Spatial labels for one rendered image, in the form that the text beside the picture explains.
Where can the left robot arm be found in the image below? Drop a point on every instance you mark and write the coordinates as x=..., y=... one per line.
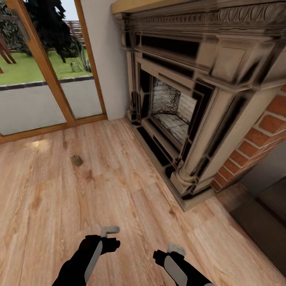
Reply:
x=77, y=271

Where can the wood fireplace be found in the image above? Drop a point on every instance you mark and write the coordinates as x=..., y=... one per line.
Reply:
x=200, y=73

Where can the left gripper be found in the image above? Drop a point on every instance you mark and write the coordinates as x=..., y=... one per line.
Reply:
x=111, y=244

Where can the cabinet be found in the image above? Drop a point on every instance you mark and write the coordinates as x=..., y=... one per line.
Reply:
x=263, y=217

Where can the door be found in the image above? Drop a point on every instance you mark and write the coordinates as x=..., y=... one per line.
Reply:
x=48, y=77

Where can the pillar candle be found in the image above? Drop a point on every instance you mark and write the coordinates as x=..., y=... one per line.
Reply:
x=76, y=159

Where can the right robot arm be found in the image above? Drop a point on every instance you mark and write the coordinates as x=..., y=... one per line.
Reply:
x=182, y=272

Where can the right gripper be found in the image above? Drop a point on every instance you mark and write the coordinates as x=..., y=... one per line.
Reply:
x=159, y=257

